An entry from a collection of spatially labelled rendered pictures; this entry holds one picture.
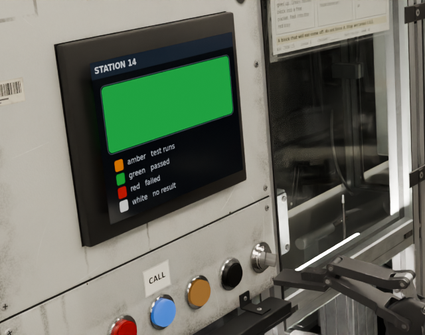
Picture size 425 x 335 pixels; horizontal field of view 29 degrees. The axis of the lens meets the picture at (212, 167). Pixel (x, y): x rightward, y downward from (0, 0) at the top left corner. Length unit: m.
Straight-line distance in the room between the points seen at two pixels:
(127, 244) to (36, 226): 0.12
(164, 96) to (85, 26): 0.11
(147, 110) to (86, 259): 0.16
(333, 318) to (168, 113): 0.89
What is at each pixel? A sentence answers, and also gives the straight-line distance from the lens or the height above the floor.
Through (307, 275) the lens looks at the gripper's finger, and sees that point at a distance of 1.00.
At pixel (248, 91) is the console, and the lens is 1.00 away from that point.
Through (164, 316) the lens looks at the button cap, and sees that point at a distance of 0.93.
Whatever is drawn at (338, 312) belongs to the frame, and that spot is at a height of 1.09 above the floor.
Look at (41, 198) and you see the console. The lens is 0.80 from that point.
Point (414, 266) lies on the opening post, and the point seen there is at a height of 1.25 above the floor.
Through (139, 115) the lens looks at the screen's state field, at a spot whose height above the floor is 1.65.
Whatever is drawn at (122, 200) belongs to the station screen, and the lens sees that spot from 0.83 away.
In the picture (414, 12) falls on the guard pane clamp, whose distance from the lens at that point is 1.36.
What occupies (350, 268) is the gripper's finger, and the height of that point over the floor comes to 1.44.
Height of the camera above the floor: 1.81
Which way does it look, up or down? 15 degrees down
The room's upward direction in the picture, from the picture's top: 5 degrees counter-clockwise
